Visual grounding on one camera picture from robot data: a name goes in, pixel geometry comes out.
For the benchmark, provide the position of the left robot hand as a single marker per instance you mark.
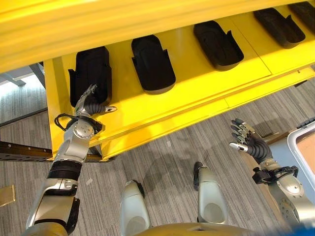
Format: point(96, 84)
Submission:
point(92, 104)

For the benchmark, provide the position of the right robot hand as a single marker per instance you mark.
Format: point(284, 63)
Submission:
point(256, 145)

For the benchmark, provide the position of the black sole-shaped part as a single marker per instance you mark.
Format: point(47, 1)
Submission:
point(305, 11)
point(216, 46)
point(152, 66)
point(91, 73)
point(279, 27)

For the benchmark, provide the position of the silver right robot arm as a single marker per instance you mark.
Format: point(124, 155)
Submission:
point(288, 194)

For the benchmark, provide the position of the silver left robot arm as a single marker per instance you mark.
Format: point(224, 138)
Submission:
point(61, 172)

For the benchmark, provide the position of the grey plastic box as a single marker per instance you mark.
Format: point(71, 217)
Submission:
point(304, 152)

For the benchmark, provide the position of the yellow metal shelf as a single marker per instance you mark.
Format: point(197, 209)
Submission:
point(172, 73)

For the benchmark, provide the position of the silver right robot leg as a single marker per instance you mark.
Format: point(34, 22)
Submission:
point(209, 196)

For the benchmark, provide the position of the silver robot leg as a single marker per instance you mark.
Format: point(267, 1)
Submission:
point(134, 209)
point(209, 196)

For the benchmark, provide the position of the silver left robot leg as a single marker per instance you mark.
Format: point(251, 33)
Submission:
point(134, 209)

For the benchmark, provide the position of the brass floor plate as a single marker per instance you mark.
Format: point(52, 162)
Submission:
point(7, 195)

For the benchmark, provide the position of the grey metal frame leg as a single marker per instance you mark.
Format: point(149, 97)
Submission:
point(18, 76)

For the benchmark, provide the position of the black metal rail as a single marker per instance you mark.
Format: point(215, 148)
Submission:
point(22, 151)

